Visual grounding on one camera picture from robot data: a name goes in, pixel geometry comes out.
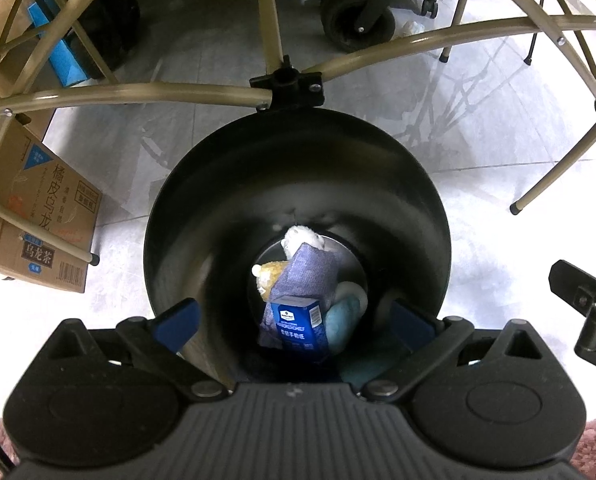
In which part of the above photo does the blue flat box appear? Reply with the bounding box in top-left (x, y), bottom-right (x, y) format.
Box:
top-left (28, 2), bottom-right (89, 87)

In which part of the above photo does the tan folding table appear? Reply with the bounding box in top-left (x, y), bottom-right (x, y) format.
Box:
top-left (0, 0), bottom-right (596, 266)

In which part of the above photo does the printed cardboard box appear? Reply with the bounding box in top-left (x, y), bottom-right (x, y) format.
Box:
top-left (0, 115), bottom-right (102, 294)

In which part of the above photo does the purple knitted cloth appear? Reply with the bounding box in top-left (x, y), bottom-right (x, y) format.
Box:
top-left (258, 241), bottom-right (343, 348)

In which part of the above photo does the black waste bin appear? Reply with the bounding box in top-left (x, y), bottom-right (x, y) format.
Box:
top-left (142, 106), bottom-right (451, 391)

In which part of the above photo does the yellow white plush toy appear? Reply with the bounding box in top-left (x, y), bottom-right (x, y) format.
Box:
top-left (252, 225), bottom-right (329, 303)

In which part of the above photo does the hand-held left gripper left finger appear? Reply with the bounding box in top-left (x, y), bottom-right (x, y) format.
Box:
top-left (42, 298), bottom-right (231, 404)

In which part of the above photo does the light blue round pad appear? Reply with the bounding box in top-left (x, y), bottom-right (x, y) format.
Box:
top-left (325, 280), bottom-right (369, 353)

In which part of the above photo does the blue tissue box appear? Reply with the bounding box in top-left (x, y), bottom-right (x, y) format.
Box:
top-left (269, 296), bottom-right (331, 365)

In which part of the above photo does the black tripod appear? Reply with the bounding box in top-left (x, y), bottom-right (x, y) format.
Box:
top-left (523, 0), bottom-right (554, 66)

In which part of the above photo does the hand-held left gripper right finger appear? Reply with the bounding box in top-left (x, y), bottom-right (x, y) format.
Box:
top-left (359, 298), bottom-right (549, 404)

